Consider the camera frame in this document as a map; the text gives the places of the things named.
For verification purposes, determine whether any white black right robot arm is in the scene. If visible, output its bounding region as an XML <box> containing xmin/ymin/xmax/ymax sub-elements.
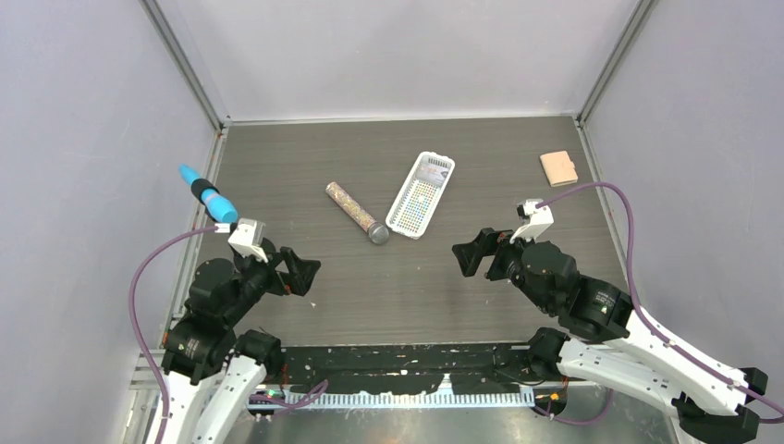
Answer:
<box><xmin>452</xmin><ymin>228</ymin><xmax>767</xmax><ymax>443</ymax></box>

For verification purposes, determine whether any white plastic mesh basket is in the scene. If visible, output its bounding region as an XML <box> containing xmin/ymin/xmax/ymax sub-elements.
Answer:
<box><xmin>386</xmin><ymin>152</ymin><xmax>456</xmax><ymax>240</ymax></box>

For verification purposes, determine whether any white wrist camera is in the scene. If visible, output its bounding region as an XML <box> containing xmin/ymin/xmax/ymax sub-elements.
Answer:
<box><xmin>508</xmin><ymin>199</ymin><xmax>554</xmax><ymax>244</ymax></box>
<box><xmin>227</xmin><ymin>218</ymin><xmax>268</xmax><ymax>263</ymax></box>

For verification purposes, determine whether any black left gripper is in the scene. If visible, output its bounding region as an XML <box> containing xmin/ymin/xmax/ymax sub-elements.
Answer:
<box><xmin>224</xmin><ymin>243</ymin><xmax>320</xmax><ymax>324</ymax></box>

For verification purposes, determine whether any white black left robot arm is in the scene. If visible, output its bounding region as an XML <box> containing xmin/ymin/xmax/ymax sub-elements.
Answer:
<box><xmin>147</xmin><ymin>247</ymin><xmax>322</xmax><ymax>443</ymax></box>

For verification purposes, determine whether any blue microphone on stand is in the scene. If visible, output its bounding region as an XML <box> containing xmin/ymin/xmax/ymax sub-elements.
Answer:
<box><xmin>178</xmin><ymin>164</ymin><xmax>239</xmax><ymax>224</ymax></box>

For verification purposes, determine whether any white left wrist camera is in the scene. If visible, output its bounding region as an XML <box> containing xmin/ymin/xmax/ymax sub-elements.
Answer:
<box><xmin>227</xmin><ymin>218</ymin><xmax>268</xmax><ymax>263</ymax></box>

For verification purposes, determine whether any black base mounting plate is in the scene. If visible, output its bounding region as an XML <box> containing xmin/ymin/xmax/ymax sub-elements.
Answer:
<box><xmin>264</xmin><ymin>343</ymin><xmax>545</xmax><ymax>395</ymax></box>

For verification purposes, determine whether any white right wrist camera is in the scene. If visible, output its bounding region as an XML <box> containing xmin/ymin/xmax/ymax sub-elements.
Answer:
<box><xmin>508</xmin><ymin>199</ymin><xmax>554</xmax><ymax>244</ymax></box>

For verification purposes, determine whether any card in white basket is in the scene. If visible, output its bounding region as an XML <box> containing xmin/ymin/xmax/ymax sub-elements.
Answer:
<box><xmin>417</xmin><ymin>161</ymin><xmax>450</xmax><ymax>187</ymax></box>

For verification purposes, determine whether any glitter handle microphone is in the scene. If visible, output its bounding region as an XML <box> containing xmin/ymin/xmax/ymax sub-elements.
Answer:
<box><xmin>325</xmin><ymin>181</ymin><xmax>389</xmax><ymax>245</ymax></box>

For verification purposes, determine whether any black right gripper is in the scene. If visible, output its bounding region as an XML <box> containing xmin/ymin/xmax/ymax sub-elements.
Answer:
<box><xmin>449</xmin><ymin>224</ymin><xmax>552</xmax><ymax>313</ymax></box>

